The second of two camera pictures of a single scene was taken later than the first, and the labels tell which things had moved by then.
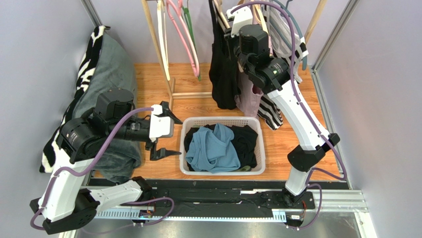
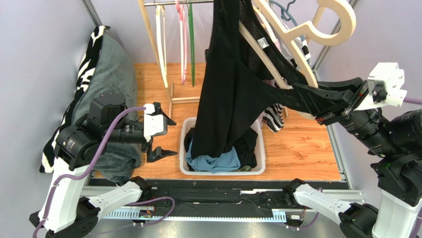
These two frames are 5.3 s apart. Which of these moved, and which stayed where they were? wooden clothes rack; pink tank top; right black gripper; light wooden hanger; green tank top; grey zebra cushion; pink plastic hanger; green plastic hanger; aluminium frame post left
Moved: pink tank top; green plastic hanger; pink plastic hanger; wooden clothes rack; light wooden hanger; right black gripper
Stayed: aluminium frame post left; grey zebra cushion; green tank top
